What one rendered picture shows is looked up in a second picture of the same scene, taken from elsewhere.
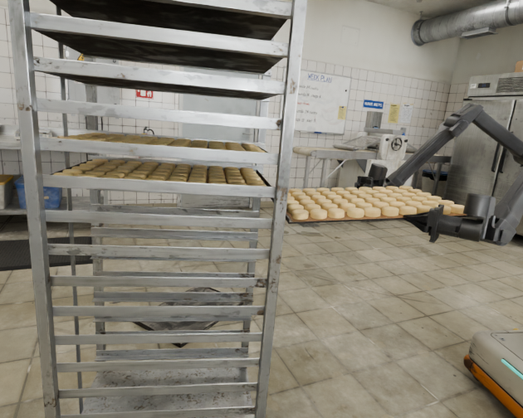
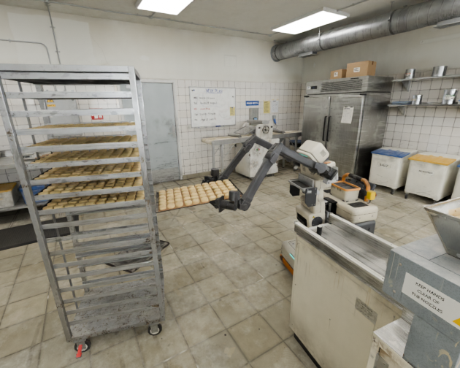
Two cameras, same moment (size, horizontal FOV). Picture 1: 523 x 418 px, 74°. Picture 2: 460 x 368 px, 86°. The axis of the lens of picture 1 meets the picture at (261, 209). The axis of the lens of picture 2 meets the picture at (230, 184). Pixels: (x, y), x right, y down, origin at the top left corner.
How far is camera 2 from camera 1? 0.80 m
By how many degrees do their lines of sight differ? 7
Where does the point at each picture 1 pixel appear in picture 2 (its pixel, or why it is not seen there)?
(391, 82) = (262, 87)
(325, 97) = (219, 103)
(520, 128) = (334, 113)
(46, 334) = (52, 277)
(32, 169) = (33, 209)
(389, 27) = (255, 52)
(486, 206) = (235, 196)
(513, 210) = (248, 195)
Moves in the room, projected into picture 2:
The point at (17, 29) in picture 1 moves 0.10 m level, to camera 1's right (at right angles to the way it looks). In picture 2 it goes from (16, 156) to (36, 155)
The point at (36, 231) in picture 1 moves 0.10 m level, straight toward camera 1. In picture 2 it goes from (39, 234) to (41, 242)
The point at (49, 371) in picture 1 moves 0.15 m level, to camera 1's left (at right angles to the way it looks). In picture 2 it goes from (56, 293) to (31, 295)
